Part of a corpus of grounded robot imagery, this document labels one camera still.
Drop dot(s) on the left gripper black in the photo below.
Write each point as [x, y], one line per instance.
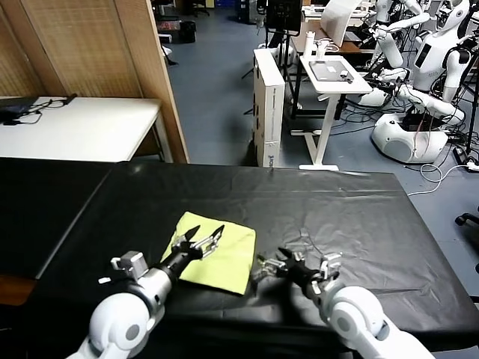
[179, 261]

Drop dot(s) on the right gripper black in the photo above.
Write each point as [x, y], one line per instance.
[303, 275]

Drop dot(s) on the yellow-green t-shirt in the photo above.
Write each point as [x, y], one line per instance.
[232, 261]

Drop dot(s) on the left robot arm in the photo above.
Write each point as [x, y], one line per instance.
[119, 321]

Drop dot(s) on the white humanoid robot raised arm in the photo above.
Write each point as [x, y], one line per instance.
[389, 48]

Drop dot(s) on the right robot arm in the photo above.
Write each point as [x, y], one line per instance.
[355, 321]

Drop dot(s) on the black plastic table cover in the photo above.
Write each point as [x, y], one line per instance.
[374, 224]

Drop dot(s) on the tall white cardboard box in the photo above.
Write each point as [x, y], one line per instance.
[267, 112]

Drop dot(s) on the white rectangular table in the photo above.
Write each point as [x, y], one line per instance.
[86, 127]

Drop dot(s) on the black side table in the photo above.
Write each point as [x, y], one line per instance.
[37, 209]

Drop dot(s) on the white standing desk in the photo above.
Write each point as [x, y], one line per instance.
[337, 86]

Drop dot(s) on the black office chair base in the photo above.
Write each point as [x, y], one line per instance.
[467, 218]

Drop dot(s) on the grey closed laptop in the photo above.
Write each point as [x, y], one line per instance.
[327, 71]

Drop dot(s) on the small black desk device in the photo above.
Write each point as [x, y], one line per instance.
[347, 76]

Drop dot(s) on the floor power strip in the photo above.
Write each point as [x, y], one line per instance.
[459, 153]

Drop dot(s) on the black waste bin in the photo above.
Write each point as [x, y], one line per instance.
[189, 33]

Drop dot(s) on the white desk gadget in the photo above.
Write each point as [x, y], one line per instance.
[322, 50]

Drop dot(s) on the white drink bottle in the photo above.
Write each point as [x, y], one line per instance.
[308, 45]

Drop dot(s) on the wooden folding screen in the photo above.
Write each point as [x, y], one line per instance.
[93, 48]

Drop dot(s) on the brown wooden table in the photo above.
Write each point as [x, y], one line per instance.
[351, 48]

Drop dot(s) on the black laptop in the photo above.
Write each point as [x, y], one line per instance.
[15, 107]

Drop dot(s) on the black tripod stand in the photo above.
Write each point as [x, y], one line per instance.
[472, 112]

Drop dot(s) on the white curved panel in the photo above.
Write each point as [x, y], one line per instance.
[335, 22]

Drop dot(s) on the white humanoid robot with base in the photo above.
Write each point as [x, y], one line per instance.
[430, 63]

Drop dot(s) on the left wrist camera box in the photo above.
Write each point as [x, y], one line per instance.
[134, 261]

